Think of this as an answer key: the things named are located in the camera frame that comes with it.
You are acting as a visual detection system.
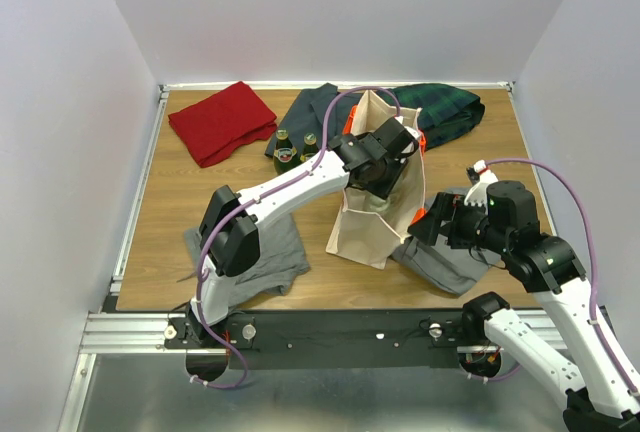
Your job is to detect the beige canvas tote bag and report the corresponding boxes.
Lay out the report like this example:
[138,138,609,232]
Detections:
[326,91,426,269]

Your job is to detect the green plaid folded skirt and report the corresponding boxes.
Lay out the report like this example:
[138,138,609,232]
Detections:
[391,83,485,149]

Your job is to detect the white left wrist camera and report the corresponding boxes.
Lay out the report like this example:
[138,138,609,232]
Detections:
[405,126,421,144]

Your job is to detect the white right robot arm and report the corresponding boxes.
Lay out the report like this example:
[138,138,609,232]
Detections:
[408,181,639,431]

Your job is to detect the grey knit shorts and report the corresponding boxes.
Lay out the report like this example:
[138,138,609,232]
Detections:
[177,214,311,311]

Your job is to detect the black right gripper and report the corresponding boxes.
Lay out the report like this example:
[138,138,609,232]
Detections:
[407,189,510,253]

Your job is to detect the grey pleated skirt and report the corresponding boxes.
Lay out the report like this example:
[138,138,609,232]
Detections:
[389,186,506,297]

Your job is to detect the clear Chang soda bottle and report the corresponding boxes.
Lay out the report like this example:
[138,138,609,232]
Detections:
[364,192,398,215]

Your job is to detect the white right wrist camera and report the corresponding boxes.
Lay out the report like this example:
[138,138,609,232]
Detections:
[464,160,499,206]

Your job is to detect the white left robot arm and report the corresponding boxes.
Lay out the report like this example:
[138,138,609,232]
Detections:
[187,116,424,347]

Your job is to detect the red folded cloth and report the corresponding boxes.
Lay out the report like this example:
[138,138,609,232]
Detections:
[169,82,277,168]

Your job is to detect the green Perrier bottle yellow label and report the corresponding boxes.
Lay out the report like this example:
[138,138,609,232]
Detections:
[300,133,319,162]

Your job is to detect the green Perrier bottle red label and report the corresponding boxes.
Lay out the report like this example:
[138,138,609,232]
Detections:
[273,129,300,175]

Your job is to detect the dark teal folded jacket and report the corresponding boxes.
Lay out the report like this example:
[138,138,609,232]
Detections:
[278,83,362,153]

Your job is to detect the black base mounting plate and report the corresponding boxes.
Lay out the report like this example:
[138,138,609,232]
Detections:
[164,308,504,377]

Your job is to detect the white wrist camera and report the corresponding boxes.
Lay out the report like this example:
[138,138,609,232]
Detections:
[464,160,499,206]
[405,126,421,144]

